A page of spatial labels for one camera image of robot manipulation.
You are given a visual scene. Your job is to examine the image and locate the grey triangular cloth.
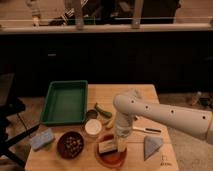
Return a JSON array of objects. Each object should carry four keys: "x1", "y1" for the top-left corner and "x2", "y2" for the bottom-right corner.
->
[{"x1": 144, "y1": 136, "x2": 164, "y2": 160}]

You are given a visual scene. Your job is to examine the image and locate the black whiteboard eraser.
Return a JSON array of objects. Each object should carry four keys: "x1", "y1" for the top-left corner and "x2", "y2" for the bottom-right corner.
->
[{"x1": 98, "y1": 140, "x2": 117, "y2": 154}]

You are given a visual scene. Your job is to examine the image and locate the small dark round cup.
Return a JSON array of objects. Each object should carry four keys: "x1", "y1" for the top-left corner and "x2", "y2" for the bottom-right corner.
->
[{"x1": 86, "y1": 109, "x2": 98, "y2": 120}]

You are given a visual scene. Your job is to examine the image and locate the blue sponge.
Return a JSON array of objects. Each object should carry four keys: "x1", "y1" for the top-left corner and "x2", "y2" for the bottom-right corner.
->
[{"x1": 29, "y1": 129, "x2": 55, "y2": 151}]

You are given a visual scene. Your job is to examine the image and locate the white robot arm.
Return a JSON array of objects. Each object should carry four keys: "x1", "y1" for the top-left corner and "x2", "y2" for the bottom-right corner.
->
[{"x1": 113, "y1": 90, "x2": 213, "y2": 152}]

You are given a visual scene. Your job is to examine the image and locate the white round container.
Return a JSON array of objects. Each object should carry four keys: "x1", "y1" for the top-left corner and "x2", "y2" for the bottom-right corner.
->
[{"x1": 85, "y1": 119, "x2": 102, "y2": 137}]

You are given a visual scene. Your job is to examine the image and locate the red orange bowl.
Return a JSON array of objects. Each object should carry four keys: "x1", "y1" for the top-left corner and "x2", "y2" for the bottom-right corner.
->
[{"x1": 94, "y1": 134, "x2": 127, "y2": 168}]

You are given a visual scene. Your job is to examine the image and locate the green pepper toy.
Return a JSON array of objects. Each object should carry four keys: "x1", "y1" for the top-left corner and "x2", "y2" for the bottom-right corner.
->
[{"x1": 94, "y1": 103, "x2": 112, "y2": 118}]

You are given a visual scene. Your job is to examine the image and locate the black chair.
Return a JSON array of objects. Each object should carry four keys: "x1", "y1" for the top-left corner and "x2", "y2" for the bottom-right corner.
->
[{"x1": 0, "y1": 73, "x2": 40, "y2": 168}]

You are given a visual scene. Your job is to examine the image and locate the green plastic tray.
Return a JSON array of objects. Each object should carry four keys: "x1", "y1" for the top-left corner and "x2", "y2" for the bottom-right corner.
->
[{"x1": 40, "y1": 80, "x2": 88, "y2": 125}]

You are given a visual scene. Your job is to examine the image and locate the dark bowl with nuts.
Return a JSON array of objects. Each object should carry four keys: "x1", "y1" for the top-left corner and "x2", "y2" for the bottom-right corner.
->
[{"x1": 57, "y1": 131, "x2": 84, "y2": 159}]

